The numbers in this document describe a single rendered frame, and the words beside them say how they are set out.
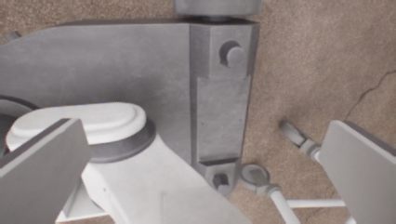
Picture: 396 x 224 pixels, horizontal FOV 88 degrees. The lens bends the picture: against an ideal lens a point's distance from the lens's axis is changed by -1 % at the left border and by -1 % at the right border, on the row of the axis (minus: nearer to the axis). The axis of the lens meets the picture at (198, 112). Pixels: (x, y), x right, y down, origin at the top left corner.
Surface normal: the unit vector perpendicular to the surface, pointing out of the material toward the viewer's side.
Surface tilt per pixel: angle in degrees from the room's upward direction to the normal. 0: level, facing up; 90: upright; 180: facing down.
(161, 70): 0
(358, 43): 0
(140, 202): 90
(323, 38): 0
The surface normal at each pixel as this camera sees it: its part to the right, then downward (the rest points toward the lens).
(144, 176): 0.00, -0.88
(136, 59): 0.19, 0.47
